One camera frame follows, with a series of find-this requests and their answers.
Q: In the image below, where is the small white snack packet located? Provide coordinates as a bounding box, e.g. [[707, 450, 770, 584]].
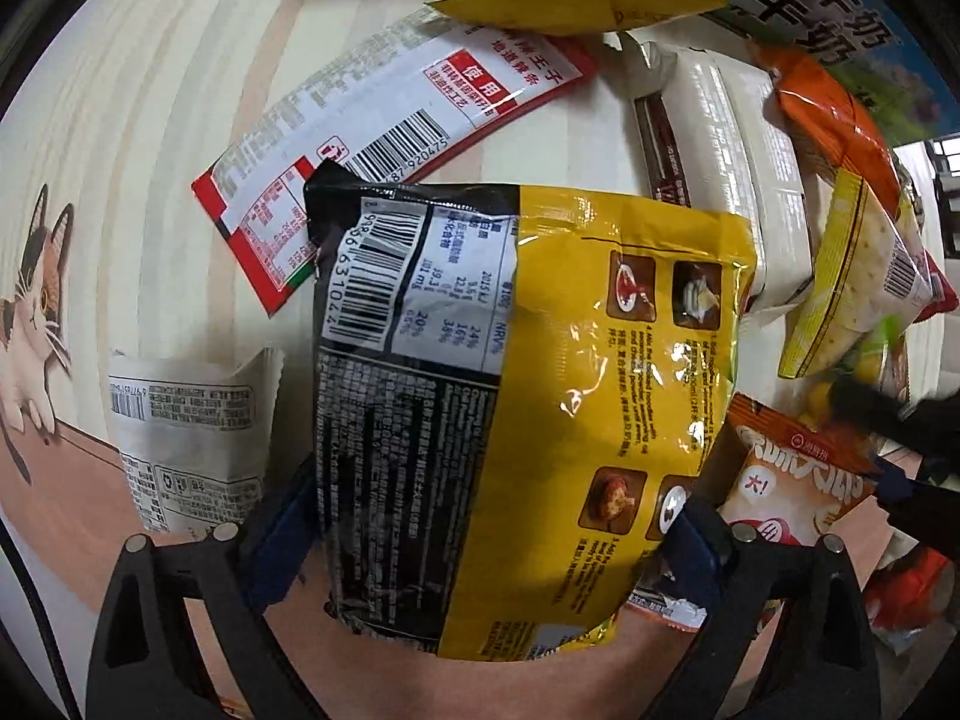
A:
[[109, 348, 285, 538]]

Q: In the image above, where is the yellow black noodle packet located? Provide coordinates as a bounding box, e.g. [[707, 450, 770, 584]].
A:
[[304, 161, 757, 661]]

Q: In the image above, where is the panda mushroom snack bag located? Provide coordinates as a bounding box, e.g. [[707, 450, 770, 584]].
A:
[[625, 391, 884, 634]]

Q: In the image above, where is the yellow cracker packet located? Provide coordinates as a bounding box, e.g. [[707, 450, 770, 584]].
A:
[[779, 169, 958, 379]]

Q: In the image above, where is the orange snack bag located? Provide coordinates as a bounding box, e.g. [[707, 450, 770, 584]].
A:
[[750, 43, 901, 221]]

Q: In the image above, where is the white beige snack pack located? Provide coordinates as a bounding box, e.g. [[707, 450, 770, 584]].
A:
[[620, 32, 812, 317]]

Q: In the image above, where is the striped cat table mat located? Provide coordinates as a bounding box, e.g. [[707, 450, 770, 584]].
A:
[[2, 0, 690, 718]]

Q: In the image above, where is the blue cardboard box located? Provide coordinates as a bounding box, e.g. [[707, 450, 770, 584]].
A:
[[715, 0, 958, 146]]

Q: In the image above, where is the red white snack packet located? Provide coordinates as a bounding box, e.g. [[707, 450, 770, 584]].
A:
[[192, 8, 597, 314]]

